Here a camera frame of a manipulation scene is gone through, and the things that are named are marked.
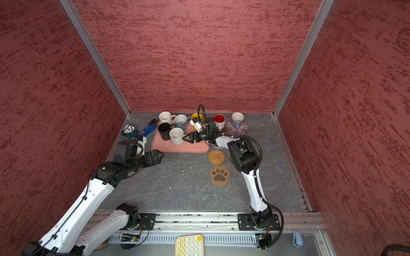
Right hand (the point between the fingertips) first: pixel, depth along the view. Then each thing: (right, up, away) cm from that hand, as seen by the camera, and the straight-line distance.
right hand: (185, 139), depth 96 cm
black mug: (-15, +7, +4) cm, 17 cm away
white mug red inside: (+22, +13, +11) cm, 28 cm away
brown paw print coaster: (+21, -20, -7) cm, 30 cm away
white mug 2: (-7, +3, +6) cm, 10 cm away
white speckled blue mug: (-4, +12, +8) cm, 15 cm away
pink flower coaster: (+36, +5, +14) cm, 39 cm away
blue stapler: (-26, +9, +12) cm, 30 cm away
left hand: (-11, -8, -20) cm, 24 cm away
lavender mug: (+35, +14, +14) cm, 40 cm away
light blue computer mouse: (+53, -41, -29) cm, 73 cm away
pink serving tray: (-19, -5, +7) cm, 20 cm away
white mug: (-16, +15, +12) cm, 25 cm away
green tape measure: (-38, +5, +7) cm, 39 cm away
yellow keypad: (+6, -43, -29) cm, 53 cm away
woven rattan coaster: (+20, -11, +1) cm, 22 cm away
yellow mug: (+5, +16, +11) cm, 20 cm away
